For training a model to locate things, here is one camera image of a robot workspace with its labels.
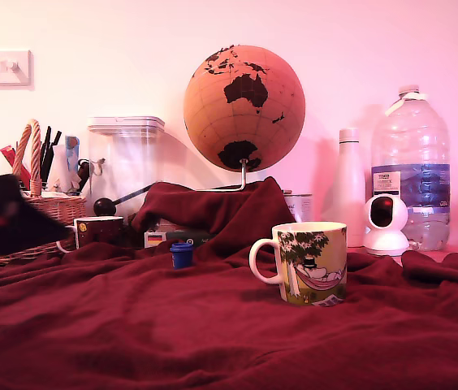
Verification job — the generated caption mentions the brown-handled utensil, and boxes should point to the brown-handled utensil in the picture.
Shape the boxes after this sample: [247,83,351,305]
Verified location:
[75,158,92,193]

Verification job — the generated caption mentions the red flat utensil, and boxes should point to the red flat utensil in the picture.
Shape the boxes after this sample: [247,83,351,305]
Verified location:
[0,145,32,191]

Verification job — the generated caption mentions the white cardboard box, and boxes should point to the white cardboard box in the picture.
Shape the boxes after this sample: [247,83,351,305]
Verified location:
[156,218,197,235]

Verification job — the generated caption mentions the blue coffee capsule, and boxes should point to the blue coffee capsule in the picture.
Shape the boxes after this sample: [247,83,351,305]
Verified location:
[170,242,194,271]

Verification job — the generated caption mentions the dark red fleece cloth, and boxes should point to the dark red fleece cloth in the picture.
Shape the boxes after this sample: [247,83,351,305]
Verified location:
[0,176,458,390]

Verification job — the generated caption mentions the black thin utensil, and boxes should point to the black thin utensil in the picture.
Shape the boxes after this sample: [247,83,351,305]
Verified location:
[40,126,53,186]
[48,130,63,163]

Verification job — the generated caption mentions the large clear water bottle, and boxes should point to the large clear water bottle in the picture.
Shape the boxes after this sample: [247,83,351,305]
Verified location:
[370,84,452,252]

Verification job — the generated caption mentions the cartoon print mug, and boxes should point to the cartoon print mug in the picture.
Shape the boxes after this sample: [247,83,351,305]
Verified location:
[248,221,348,308]

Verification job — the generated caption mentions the small white round camera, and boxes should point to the small white round camera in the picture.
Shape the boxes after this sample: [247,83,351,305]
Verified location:
[362,194,411,257]

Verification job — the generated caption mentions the metal tin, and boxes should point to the metal tin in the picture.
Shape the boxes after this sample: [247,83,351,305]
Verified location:
[283,190,314,223]

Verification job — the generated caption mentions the dark box with flag print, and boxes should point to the dark box with flag print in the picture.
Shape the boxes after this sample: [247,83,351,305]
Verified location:
[144,227,218,249]

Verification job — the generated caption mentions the black round-headed ladle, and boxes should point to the black round-headed ladle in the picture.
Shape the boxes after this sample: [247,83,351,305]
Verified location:
[93,183,158,217]

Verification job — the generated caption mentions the clear plastic container with lid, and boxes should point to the clear plastic container with lid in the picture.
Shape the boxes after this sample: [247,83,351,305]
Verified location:
[87,116,166,220]

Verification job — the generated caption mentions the cork globe on metal stand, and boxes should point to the cork globe on metal stand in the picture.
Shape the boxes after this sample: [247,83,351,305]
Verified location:
[183,44,307,192]

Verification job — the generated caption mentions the blue tool with cork disc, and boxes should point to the blue tool with cork disc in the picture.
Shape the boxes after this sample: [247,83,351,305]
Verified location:
[65,136,81,171]

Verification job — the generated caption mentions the wicker basket with handle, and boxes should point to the wicker basket with handle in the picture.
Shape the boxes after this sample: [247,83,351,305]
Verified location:
[0,119,88,267]

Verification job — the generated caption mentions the dark red mug white handle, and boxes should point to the dark red mug white handle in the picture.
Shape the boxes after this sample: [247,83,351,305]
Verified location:
[56,215,126,254]

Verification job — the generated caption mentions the white slim bottle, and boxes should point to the white slim bottle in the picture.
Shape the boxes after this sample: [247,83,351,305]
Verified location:
[321,128,367,248]

